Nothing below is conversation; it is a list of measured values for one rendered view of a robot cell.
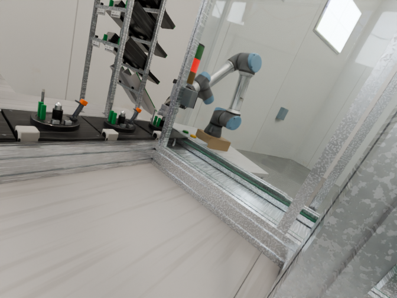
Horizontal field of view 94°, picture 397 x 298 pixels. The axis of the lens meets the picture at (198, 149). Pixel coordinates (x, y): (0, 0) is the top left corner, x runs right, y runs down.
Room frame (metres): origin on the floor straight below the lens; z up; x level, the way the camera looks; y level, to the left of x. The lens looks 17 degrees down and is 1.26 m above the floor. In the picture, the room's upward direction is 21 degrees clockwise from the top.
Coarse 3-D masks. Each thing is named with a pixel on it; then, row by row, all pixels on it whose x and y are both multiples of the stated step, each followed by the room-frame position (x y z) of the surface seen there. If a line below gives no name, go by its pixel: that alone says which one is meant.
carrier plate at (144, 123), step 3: (135, 120) 1.01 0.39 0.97; (135, 123) 0.96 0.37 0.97; (138, 123) 0.98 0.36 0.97; (141, 123) 1.00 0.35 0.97; (144, 123) 1.02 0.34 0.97; (147, 123) 1.04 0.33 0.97; (138, 126) 0.95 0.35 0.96; (141, 126) 0.94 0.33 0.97; (144, 126) 0.96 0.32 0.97; (147, 126) 0.98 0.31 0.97; (144, 129) 0.92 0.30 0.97; (147, 129) 0.92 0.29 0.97; (150, 129) 0.94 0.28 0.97; (150, 132) 0.90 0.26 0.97
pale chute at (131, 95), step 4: (112, 64) 1.23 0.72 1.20; (112, 68) 1.19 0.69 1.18; (120, 72) 1.16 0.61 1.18; (120, 76) 1.16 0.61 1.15; (124, 76) 1.18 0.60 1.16; (124, 80) 1.18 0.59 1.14; (124, 84) 1.20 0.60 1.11; (128, 84) 1.20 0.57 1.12; (124, 88) 1.28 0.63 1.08; (128, 92) 1.25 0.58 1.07; (132, 92) 1.23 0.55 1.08; (128, 96) 1.34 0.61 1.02; (132, 96) 1.24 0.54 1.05; (132, 100) 1.30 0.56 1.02
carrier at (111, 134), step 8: (112, 112) 0.78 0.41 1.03; (88, 120) 0.75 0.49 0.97; (96, 120) 0.78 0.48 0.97; (104, 120) 0.77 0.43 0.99; (112, 120) 0.76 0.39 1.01; (120, 120) 0.80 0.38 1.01; (128, 120) 0.96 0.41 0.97; (96, 128) 0.69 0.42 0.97; (104, 128) 0.72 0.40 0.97; (112, 128) 0.74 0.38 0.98; (120, 128) 0.75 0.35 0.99; (128, 128) 0.78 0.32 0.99; (136, 128) 0.88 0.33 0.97; (104, 136) 0.65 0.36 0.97; (112, 136) 0.66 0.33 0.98; (120, 136) 0.71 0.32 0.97; (128, 136) 0.74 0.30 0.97; (136, 136) 0.78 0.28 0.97; (144, 136) 0.81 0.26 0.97; (152, 136) 0.86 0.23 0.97
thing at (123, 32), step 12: (96, 0) 1.11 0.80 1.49; (132, 0) 0.95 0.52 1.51; (96, 12) 1.12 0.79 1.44; (156, 24) 1.09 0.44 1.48; (120, 36) 1.26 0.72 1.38; (156, 36) 1.10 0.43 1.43; (120, 48) 0.94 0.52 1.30; (120, 60) 0.95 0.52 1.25; (84, 72) 1.11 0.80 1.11; (144, 72) 1.09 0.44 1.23; (84, 84) 1.12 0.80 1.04; (144, 84) 1.10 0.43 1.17; (84, 96) 1.13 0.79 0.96; (108, 96) 1.26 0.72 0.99; (108, 108) 0.94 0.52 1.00
